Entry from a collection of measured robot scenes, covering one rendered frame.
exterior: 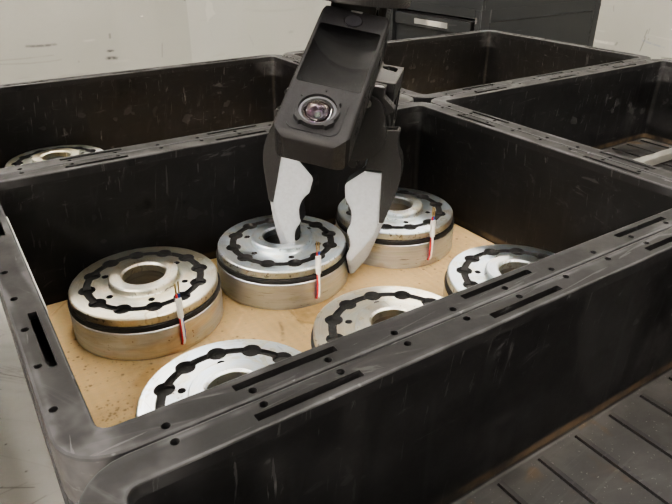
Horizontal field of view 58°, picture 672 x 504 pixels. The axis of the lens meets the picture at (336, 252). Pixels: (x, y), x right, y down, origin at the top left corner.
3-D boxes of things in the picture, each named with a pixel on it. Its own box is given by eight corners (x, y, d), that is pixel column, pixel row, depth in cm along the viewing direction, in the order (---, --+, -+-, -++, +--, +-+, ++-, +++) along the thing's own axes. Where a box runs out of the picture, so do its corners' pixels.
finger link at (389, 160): (404, 216, 46) (402, 99, 42) (402, 225, 45) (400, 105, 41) (342, 215, 47) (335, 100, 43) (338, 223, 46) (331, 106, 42)
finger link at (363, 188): (393, 246, 52) (391, 142, 48) (384, 281, 47) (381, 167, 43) (357, 245, 53) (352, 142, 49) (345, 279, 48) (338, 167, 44)
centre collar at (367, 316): (386, 363, 35) (387, 354, 35) (339, 322, 39) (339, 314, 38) (451, 336, 37) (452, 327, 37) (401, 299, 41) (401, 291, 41)
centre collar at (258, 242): (269, 262, 45) (268, 255, 45) (240, 237, 49) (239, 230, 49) (325, 246, 48) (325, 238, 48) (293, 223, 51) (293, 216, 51)
